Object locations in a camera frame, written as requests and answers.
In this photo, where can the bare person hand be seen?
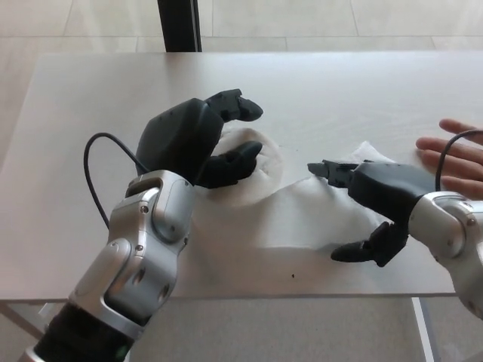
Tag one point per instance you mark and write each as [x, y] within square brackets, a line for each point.
[468, 162]

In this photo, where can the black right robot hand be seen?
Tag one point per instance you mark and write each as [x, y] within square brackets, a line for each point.
[388, 184]

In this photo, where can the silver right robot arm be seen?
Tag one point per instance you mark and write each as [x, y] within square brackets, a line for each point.
[453, 234]

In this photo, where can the white table leg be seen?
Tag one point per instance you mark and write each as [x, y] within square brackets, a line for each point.
[423, 332]

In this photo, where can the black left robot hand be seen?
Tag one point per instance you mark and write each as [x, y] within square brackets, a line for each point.
[177, 135]

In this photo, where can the white toilet paper roll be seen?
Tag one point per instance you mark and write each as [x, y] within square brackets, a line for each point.
[294, 215]

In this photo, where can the black vertical pillar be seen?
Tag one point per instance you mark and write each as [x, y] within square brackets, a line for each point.
[179, 22]

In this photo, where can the white diagonal table frame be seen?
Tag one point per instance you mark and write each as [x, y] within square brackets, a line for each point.
[22, 316]

